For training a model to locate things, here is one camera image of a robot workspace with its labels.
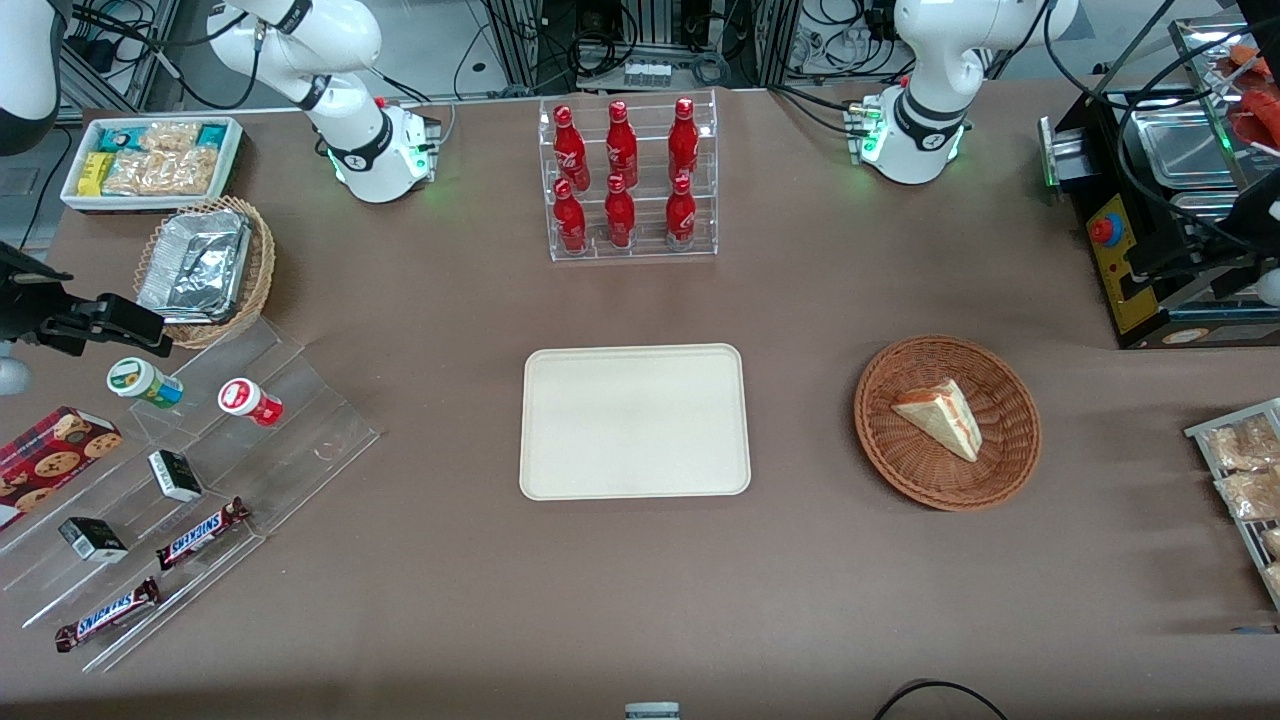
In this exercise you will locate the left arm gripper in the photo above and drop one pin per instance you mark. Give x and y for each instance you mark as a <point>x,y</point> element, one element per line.
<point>1262,214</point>

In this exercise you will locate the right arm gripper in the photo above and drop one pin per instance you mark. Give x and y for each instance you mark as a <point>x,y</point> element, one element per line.
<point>22,300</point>

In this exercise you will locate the triangular sandwich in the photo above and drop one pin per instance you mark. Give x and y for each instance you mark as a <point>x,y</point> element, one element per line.
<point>945,418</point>

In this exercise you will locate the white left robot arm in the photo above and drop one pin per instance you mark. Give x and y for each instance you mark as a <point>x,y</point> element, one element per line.
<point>930,60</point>

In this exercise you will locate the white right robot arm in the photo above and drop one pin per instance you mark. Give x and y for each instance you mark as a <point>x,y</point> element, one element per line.
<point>350,40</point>

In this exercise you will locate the aluminium foil tray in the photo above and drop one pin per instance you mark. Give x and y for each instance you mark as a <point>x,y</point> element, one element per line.
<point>195,265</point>

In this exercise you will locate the tray of wrapped snacks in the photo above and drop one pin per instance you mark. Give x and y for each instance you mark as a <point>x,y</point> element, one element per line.
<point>1200,432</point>

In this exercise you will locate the light wicker basket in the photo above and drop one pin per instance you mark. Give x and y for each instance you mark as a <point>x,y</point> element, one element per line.
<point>258,275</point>

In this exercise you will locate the round brown wicker basket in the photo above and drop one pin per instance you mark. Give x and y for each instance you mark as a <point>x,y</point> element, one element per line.
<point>900,470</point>

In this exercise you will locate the cream rectangular tray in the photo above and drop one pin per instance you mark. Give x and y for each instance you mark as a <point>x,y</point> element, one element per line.
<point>635,422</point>

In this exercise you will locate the steel warmer pan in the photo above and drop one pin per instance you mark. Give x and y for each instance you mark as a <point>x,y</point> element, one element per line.
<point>1195,205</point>
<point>1185,145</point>

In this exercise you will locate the green lidded cup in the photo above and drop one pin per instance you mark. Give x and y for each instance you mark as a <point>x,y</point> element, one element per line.
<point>135,378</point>

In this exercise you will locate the black food warmer machine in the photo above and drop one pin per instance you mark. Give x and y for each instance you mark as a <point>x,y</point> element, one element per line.
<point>1110,290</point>

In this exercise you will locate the red emergency stop button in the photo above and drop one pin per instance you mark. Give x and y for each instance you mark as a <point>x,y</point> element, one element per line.
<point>1106,230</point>

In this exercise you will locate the white plastic snack bin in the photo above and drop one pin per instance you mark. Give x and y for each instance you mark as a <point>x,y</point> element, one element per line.
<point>72,195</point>

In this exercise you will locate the red chocolate chip cookie box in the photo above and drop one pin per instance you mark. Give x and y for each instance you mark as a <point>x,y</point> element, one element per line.
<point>50,462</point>

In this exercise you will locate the yellow snack pack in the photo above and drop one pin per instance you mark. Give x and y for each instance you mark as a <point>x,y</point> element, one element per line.
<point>94,174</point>

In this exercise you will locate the red sausage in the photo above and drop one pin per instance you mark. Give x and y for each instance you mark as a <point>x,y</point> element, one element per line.
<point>1250,58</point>
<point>1262,118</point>

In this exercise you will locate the red lidded cup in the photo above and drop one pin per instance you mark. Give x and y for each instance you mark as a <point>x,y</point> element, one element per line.
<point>245,400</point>

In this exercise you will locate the clear rice cracker bag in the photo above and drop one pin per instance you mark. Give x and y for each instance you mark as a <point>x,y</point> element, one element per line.
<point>160,172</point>
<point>170,136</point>

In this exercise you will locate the small black box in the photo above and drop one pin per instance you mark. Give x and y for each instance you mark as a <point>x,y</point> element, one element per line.
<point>92,540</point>
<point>175,476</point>

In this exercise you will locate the clear snack bag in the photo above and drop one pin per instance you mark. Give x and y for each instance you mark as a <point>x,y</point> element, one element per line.
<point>1240,445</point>
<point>1274,580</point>
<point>1273,543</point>
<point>1250,495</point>

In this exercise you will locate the teal snack pack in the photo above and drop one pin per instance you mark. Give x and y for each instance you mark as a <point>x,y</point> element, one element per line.
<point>120,138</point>
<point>212,135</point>

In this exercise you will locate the clear acrylic stepped display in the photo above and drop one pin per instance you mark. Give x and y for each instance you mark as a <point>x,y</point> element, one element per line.
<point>300,420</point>

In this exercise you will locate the Snickers bar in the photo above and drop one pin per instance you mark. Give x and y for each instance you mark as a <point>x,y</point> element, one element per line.
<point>105,615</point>
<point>200,534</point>

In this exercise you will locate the red cola bottle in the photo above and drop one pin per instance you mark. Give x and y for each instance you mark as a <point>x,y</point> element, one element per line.
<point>621,148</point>
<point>681,216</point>
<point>569,150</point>
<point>570,222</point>
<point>620,218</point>
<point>683,145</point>

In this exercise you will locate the clear acrylic bottle rack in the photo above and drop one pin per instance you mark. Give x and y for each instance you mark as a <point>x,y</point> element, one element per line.
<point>650,255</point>

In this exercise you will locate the white power strip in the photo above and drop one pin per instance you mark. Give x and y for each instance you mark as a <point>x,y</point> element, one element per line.
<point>647,73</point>

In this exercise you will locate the grey device at table edge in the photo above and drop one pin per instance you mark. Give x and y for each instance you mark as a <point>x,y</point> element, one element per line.
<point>652,712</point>

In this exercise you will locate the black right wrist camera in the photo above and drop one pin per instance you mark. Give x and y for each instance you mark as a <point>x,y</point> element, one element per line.
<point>25,295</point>

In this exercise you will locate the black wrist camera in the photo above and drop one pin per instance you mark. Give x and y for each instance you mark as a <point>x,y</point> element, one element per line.
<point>25,295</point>
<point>1260,215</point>

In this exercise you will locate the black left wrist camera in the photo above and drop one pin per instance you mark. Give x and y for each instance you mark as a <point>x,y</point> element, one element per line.
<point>1260,215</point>

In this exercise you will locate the aluminium frame rack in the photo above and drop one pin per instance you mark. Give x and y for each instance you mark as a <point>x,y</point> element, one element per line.
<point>650,25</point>

